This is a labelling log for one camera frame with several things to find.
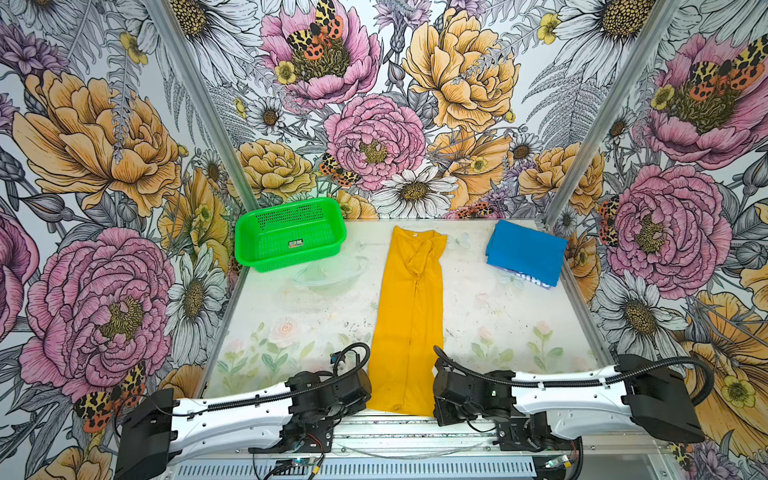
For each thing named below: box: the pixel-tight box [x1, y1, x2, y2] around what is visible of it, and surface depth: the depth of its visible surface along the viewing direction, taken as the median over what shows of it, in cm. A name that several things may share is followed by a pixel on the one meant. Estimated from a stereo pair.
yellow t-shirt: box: [367, 226, 448, 417], surface depth 96 cm
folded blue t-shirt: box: [485, 220, 568, 290], surface depth 111 cm
